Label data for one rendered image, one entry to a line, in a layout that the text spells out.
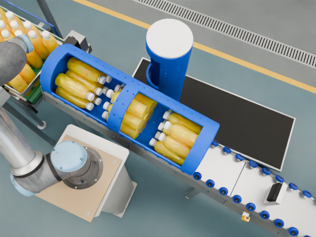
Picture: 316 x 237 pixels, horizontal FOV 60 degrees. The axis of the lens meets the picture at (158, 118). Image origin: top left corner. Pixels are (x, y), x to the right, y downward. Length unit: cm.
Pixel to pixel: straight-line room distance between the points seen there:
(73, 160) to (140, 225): 142
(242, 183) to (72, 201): 85
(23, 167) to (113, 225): 145
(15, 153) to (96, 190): 39
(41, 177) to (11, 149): 15
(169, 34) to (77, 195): 103
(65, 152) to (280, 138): 194
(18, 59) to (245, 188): 119
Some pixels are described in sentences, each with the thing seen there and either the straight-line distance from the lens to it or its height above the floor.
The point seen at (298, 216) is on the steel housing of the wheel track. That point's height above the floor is 93.
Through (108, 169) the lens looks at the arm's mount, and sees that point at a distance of 124.
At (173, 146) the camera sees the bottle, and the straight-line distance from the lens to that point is 128.
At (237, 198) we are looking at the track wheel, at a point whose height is 98.
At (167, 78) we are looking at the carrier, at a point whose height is 80.
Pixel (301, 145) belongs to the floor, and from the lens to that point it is 281.
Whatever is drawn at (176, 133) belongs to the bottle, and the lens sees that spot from 125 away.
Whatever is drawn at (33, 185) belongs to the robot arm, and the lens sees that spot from 109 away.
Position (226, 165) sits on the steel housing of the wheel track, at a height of 93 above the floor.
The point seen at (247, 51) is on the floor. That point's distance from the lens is 305.
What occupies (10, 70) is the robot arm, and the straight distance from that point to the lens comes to 89.
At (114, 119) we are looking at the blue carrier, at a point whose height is 118.
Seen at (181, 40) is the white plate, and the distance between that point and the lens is 167.
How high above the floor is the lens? 237
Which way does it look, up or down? 69 degrees down
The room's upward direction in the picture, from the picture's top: 5 degrees clockwise
